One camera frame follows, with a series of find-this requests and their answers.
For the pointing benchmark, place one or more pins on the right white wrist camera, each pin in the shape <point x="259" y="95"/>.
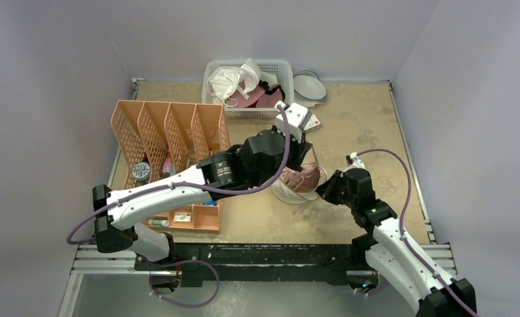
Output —
<point x="353" y="161"/>

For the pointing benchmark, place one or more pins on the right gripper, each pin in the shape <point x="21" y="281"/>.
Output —
<point x="332" y="187"/>

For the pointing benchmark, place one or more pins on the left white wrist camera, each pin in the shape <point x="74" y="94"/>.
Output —
<point x="292" y="120"/>

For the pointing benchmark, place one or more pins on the pink lace bra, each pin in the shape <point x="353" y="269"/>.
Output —
<point x="304" y="181"/>

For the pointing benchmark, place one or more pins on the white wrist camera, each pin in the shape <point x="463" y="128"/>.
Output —
<point x="292" y="120"/>
<point x="353" y="161"/>

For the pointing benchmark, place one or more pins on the white mesh laundry bag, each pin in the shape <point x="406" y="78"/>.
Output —
<point x="288" y="196"/>

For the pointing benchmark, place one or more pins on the white and red box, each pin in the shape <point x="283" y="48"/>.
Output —
<point x="313" y="124"/>

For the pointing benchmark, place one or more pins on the glue stick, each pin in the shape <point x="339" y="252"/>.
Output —
<point x="158" y="222"/>

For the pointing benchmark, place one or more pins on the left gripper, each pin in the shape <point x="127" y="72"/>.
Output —
<point x="300" y="148"/>

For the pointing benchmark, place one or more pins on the round patterned tin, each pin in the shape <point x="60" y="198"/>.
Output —
<point x="141" y="171"/>

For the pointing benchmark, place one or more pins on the metal corner bracket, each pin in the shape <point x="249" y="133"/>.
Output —
<point x="137" y="82"/>

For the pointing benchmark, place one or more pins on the small labelled box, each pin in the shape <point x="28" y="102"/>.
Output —
<point x="182" y="217"/>

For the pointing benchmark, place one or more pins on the pink bra with black straps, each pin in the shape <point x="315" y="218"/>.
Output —
<point x="263" y="95"/>

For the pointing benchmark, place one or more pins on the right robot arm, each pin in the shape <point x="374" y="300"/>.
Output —
<point x="393" y="253"/>

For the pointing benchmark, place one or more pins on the orange plastic file organizer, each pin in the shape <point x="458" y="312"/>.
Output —
<point x="171" y="137"/>

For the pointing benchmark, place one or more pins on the white satin bra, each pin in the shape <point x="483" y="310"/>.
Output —
<point x="226" y="80"/>

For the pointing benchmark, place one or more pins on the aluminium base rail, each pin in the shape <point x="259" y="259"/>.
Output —
<point x="195" y="263"/>

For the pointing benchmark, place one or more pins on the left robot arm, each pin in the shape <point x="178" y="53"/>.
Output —
<point x="241" y="170"/>

